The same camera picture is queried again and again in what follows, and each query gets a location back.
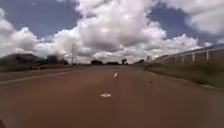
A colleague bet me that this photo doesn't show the distant trees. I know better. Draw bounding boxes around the distant trees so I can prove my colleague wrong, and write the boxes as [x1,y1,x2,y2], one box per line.
[90,58,129,66]

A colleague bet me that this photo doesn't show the pole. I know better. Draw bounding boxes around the pole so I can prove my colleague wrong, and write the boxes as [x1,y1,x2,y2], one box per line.
[70,43,76,67]

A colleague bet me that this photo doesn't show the long fence with pale posts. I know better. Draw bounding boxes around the long fence with pale posts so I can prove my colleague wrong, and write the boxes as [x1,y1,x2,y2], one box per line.
[154,44,224,66]

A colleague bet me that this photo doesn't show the grass strip beside road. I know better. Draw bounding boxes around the grass strip beside road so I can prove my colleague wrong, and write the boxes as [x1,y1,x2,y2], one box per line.
[0,64,84,74]

